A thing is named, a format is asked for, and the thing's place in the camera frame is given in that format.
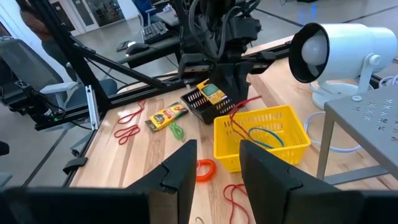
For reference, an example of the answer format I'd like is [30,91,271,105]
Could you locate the black table clamp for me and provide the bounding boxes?
[63,157,89,175]

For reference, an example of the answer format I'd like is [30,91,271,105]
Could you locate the black side desk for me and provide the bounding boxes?
[119,9,183,69]

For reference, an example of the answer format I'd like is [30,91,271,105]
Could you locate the red rubber band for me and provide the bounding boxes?
[117,99,147,125]
[223,183,251,224]
[113,124,141,146]
[229,95,262,141]

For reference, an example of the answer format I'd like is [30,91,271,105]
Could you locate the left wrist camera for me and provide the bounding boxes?
[229,17,262,43]

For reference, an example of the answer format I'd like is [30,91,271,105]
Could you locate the grey perforated metal stand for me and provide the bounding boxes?
[316,85,398,187]

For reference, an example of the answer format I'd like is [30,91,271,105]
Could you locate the orange coil keychain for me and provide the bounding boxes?
[196,159,217,183]

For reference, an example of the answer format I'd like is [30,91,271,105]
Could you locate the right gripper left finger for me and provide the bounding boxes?
[126,139,198,224]

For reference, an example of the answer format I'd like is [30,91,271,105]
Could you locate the blue rubber band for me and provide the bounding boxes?
[248,126,285,149]

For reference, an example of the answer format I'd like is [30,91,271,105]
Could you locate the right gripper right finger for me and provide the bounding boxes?
[239,139,365,224]

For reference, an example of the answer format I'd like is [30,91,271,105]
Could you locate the yellow plastic basket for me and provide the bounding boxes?
[213,105,312,174]

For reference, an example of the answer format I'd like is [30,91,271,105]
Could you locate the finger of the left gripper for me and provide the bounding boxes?
[232,62,251,103]
[214,63,233,103]

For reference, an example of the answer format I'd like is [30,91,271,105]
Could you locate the black plastic basket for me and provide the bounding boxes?
[180,88,247,125]

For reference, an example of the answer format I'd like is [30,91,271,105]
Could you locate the green coil keychain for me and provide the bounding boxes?
[169,121,187,142]

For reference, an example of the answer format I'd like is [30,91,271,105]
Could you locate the black keyboard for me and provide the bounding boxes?
[142,21,171,45]

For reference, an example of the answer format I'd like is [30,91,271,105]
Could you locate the white spot lamp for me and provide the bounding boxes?
[288,22,398,110]

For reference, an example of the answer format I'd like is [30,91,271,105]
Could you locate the yellow carded crayon pack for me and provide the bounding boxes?
[196,79,228,105]

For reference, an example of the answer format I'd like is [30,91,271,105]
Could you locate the small yellow green crayon box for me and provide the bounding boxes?
[145,101,190,133]

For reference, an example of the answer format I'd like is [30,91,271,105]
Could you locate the white lamp cable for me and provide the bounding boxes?
[303,74,398,154]

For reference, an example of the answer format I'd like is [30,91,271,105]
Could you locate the person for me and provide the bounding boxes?
[133,0,162,27]
[15,0,78,82]

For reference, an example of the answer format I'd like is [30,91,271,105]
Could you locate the black computer mouse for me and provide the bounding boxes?
[126,42,150,57]

